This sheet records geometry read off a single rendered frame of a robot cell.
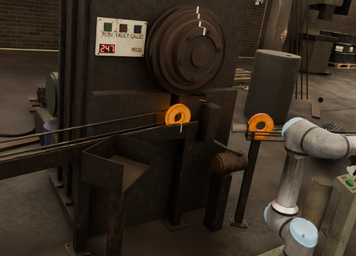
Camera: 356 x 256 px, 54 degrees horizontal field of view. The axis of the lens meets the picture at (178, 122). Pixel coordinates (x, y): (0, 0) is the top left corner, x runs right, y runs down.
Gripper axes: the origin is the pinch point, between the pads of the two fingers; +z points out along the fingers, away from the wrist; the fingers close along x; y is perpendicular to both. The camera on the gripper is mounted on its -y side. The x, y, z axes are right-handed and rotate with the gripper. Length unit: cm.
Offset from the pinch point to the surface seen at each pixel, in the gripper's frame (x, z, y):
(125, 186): 109, 16, 34
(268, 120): 8, 7, 56
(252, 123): 16, 12, 60
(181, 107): 60, 9, 75
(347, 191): 4.5, 4.6, -3.2
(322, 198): 0.2, 21.8, 5.2
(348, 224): -6.0, 25.0, -11.7
